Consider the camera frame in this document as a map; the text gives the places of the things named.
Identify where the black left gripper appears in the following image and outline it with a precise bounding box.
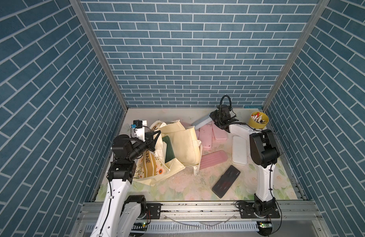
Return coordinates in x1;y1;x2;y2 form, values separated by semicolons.
127;130;161;163

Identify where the pink pencil case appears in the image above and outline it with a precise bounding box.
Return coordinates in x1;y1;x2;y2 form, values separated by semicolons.
199;124;213;151
212;121;228;142
195;130;200;140

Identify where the dark green case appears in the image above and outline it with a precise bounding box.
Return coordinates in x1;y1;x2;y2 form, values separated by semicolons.
162;136;175;163

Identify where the white pencil case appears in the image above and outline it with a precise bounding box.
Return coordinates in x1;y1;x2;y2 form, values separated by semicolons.
232;136;248;166

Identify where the floral cream canvas bag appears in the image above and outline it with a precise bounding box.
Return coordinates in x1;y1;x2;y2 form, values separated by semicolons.
134;120;202;186

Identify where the rounded pink pouch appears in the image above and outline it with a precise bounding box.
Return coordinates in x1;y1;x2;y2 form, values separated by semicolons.
200;150;228;170

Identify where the black pencil case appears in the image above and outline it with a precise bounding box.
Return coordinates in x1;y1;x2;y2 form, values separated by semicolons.
212;165;240;198

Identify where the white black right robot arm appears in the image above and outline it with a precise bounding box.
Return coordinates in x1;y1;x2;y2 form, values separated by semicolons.
210;104;280;218

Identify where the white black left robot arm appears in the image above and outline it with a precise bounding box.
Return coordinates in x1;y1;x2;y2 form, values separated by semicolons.
91;131;161;237

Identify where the yellow pen cup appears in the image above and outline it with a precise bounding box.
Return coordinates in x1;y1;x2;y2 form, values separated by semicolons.
248;112;269;130

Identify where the black corrugated cable conduit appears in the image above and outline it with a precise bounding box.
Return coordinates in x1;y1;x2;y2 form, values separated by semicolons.
218;94;248;131

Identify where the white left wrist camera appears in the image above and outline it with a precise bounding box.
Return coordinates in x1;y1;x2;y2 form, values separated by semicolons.
130;119;148;142

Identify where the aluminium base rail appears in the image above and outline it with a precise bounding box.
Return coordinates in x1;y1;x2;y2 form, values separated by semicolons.
69;200;331;237

